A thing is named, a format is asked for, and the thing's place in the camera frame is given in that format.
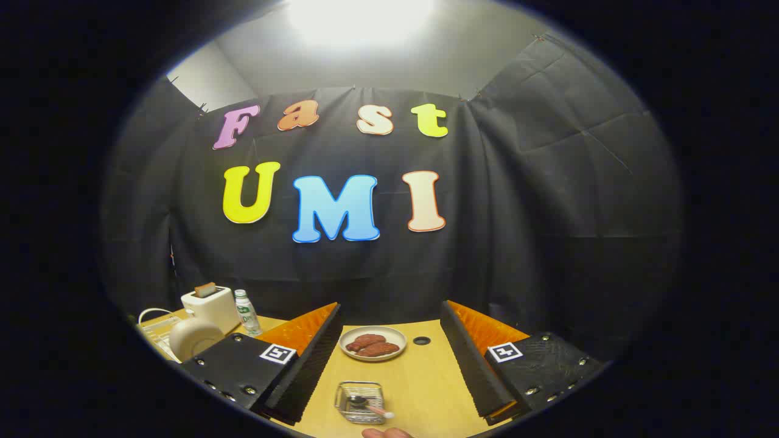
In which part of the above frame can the spoon with white-tipped handle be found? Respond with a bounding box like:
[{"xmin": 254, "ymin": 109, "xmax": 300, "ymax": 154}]
[{"xmin": 348, "ymin": 395, "xmax": 395, "ymax": 420}]

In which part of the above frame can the clear plastic bottle green label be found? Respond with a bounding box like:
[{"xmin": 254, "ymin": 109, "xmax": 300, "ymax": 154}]
[{"xmin": 234, "ymin": 290, "xmax": 263, "ymax": 337}]

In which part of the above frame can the grey plate with meat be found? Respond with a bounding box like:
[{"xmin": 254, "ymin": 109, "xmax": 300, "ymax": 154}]
[{"xmin": 339, "ymin": 326, "xmax": 407, "ymax": 363}]

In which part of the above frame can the brown meat piece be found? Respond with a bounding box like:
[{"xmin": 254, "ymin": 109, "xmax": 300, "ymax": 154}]
[
  {"xmin": 357, "ymin": 342, "xmax": 400, "ymax": 358},
  {"xmin": 346, "ymin": 334, "xmax": 387, "ymax": 352}
]

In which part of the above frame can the white toaster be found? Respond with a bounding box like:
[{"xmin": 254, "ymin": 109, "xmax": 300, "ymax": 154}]
[{"xmin": 181, "ymin": 285, "xmax": 241, "ymax": 335}]

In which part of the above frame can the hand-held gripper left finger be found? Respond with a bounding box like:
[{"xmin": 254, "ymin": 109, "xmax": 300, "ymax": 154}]
[{"xmin": 181, "ymin": 302, "xmax": 343, "ymax": 426}]

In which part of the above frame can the metal wire basket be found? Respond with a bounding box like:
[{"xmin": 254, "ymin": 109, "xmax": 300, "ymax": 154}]
[{"xmin": 334, "ymin": 381, "xmax": 386, "ymax": 425}]

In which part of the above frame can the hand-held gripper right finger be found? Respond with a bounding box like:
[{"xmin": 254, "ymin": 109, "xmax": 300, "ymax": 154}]
[{"xmin": 439, "ymin": 300, "xmax": 603, "ymax": 425}]

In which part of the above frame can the cream plate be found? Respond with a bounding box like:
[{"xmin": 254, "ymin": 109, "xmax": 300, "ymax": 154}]
[{"xmin": 169, "ymin": 318, "xmax": 226, "ymax": 363}]

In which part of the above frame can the white wire dish rack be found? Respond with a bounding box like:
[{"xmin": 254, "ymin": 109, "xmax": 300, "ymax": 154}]
[{"xmin": 138, "ymin": 308, "xmax": 183, "ymax": 364}]

